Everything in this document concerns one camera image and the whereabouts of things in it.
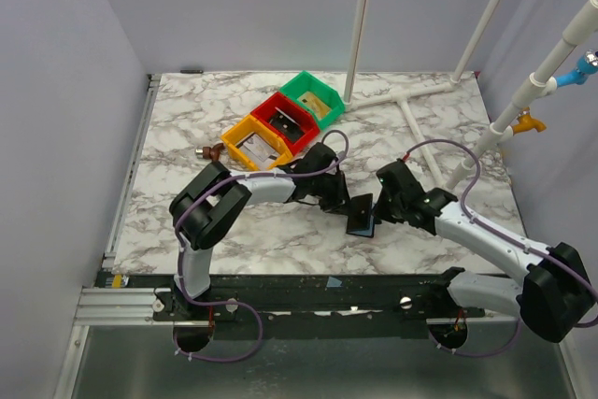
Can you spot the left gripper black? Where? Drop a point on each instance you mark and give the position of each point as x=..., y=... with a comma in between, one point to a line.
x=341, y=199

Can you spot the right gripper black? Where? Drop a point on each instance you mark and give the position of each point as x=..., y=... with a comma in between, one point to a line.
x=388, y=203

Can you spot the black leather card holder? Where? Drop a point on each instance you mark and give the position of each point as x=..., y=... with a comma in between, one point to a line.
x=360, y=220

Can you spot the white silver patterned card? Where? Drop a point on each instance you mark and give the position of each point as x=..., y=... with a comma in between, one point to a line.
x=258, y=151

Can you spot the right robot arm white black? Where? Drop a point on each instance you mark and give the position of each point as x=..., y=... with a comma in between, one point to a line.
x=546, y=287

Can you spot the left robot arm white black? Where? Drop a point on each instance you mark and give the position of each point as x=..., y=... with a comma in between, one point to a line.
x=207, y=208

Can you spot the black card in red bin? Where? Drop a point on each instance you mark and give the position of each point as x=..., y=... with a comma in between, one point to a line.
x=286, y=126

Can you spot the yellow plastic bin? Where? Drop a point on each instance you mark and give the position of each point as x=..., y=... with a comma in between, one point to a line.
x=247, y=126

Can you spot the green plastic bin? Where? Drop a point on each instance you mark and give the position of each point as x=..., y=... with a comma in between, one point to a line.
x=306, y=82

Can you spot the brown metal faucet fitting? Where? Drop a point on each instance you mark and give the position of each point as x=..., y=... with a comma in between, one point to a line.
x=211, y=153

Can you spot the orange faucet fitting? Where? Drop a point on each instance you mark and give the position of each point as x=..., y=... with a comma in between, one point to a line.
x=525, y=122

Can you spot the blue faucet fitting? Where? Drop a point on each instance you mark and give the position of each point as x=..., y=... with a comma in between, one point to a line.
x=586, y=66

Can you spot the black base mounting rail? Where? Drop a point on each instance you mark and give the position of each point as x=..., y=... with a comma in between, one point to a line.
x=235, y=307

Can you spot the white PVC pipe frame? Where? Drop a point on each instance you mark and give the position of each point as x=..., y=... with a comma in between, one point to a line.
x=538, y=84

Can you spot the aluminium extrusion rail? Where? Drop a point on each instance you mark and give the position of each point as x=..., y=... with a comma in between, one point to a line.
x=116, y=307

